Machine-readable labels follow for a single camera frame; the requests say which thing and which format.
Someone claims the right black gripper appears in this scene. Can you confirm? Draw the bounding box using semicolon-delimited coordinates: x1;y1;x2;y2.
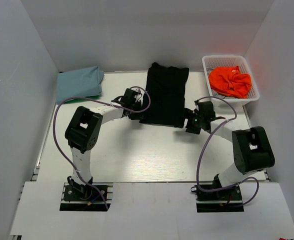
175;108;205;135

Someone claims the black t-shirt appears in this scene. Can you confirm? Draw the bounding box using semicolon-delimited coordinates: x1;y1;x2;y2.
139;62;189;128

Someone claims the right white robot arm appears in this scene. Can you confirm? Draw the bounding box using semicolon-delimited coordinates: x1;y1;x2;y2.
184;97;275;200

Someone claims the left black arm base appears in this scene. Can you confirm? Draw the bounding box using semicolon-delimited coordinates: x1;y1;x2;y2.
59;176;113;212

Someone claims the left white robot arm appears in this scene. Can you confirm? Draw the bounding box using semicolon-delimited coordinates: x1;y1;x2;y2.
64;86;151;200

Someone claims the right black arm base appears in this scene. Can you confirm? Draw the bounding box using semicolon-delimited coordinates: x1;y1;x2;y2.
190;185;244;213

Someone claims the grey t-shirt in basket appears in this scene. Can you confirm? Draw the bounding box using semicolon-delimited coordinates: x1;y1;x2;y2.
211;89;235;100

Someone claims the folded blue-grey t-shirt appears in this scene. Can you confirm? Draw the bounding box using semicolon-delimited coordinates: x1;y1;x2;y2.
56;66;105;104

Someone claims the crumpled orange t-shirt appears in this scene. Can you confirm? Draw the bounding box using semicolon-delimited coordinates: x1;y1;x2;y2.
208;65;252;99

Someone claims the white plastic basket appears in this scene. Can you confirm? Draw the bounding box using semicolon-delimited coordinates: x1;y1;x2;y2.
202;55;260;107

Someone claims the folded green t-shirt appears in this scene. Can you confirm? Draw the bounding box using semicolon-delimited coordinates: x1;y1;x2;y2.
64;95;100;104

